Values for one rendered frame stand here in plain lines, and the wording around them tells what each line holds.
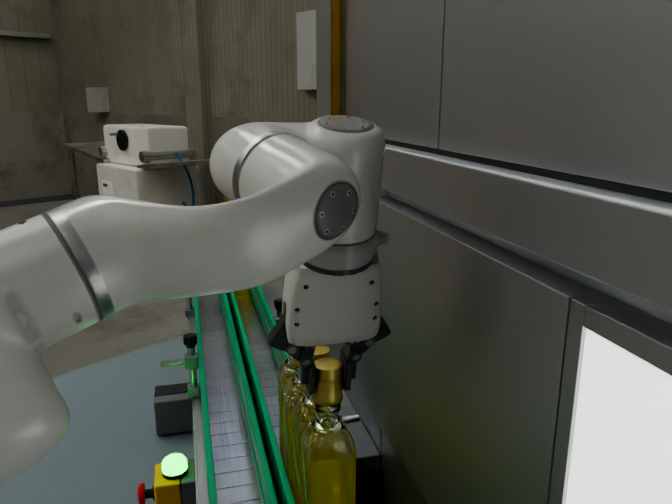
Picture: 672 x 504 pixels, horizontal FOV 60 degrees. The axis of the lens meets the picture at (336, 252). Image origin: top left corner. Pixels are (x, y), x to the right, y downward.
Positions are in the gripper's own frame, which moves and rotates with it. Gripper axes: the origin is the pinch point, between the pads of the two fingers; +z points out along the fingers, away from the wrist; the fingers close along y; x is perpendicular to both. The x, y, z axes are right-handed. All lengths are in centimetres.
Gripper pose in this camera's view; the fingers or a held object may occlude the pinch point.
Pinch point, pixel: (327, 371)
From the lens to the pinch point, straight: 66.6
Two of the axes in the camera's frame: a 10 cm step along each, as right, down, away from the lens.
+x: 2.2, 4.9, -8.4
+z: -0.6, 8.7, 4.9
